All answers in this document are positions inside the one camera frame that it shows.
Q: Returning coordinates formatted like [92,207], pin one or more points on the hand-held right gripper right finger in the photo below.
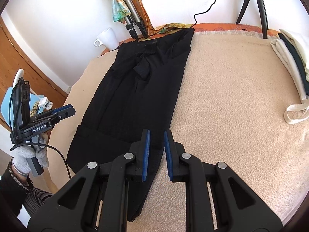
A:
[168,159]

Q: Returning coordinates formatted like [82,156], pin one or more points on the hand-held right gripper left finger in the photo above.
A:
[144,159]

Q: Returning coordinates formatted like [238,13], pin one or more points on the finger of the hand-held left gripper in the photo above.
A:
[61,108]
[60,117]

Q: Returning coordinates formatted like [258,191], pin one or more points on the black t-shirt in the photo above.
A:
[135,96]

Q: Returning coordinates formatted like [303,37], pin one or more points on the person's left forearm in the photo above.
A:
[12,191]

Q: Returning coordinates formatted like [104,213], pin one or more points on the pile of folded clothes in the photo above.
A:
[299,43]

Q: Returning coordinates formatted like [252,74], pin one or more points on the person's left hand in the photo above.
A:
[21,157]

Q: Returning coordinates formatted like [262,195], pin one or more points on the leopard print cloth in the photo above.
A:
[35,108]

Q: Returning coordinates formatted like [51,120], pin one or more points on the blue chair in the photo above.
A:
[6,108]

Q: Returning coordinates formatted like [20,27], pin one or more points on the wooden door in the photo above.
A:
[29,65]

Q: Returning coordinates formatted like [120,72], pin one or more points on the person's striped clothing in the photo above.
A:
[38,198]

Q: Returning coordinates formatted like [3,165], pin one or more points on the white mug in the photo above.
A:
[108,38]

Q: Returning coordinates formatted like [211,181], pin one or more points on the colourful knotted scarf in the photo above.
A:
[118,9]

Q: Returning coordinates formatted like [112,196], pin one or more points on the silver tripod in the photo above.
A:
[130,17]

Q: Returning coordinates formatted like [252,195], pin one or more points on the orange patterned scarf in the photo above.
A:
[140,7]

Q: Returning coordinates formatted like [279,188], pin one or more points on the green yellow patterned cloth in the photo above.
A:
[171,27]

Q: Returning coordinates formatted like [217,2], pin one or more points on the orange bedspread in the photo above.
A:
[229,27]

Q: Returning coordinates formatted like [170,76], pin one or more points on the white folded cloth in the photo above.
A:
[287,62]

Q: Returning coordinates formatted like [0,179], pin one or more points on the dark folded cloth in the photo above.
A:
[295,60]

